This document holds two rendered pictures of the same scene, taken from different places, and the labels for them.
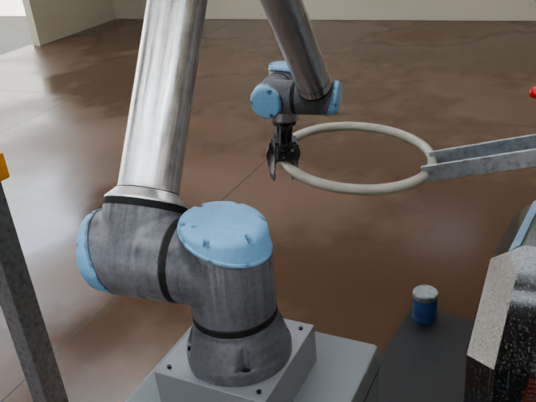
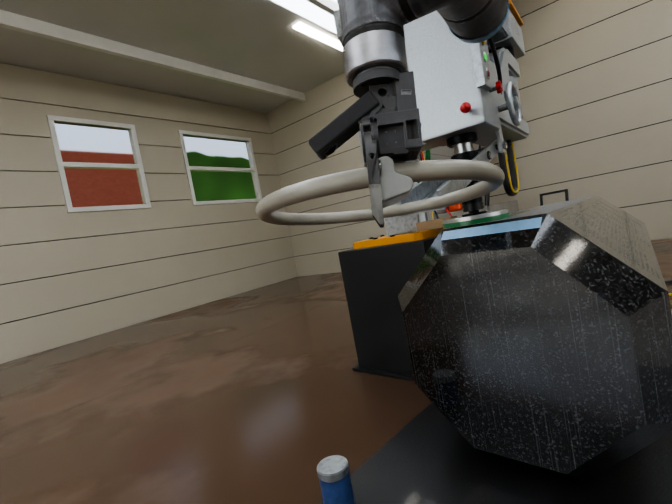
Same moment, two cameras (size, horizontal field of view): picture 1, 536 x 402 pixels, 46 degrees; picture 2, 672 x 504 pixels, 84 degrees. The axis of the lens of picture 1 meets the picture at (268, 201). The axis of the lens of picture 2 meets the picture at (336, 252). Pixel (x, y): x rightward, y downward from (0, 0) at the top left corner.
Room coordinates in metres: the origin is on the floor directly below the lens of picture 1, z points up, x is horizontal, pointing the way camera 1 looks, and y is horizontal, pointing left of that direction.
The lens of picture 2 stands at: (1.78, 0.49, 0.85)
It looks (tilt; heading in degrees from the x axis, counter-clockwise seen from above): 3 degrees down; 280
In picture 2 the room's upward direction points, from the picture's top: 10 degrees counter-clockwise
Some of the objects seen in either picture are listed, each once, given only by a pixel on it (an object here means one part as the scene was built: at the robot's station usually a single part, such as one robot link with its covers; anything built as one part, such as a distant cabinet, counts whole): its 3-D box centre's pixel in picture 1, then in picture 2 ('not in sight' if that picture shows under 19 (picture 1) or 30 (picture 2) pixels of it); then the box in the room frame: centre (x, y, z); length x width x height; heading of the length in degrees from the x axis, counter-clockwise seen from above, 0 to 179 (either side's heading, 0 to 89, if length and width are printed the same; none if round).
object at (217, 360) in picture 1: (237, 328); not in sight; (0.91, 0.08, 0.99); 0.19 x 0.19 x 0.10
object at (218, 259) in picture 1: (223, 262); not in sight; (0.92, 0.08, 1.12); 0.17 x 0.15 x 0.18; 68
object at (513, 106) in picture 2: not in sight; (503, 107); (1.36, -0.92, 1.18); 0.15 x 0.10 x 0.15; 63
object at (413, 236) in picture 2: not in sight; (405, 235); (1.76, -1.82, 0.76); 0.49 x 0.49 x 0.05; 56
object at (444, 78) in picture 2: not in sight; (459, 83); (1.49, -0.94, 1.30); 0.36 x 0.22 x 0.45; 63
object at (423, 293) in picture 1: (424, 304); (335, 484); (2.11, -0.60, 0.08); 0.10 x 0.10 x 0.13
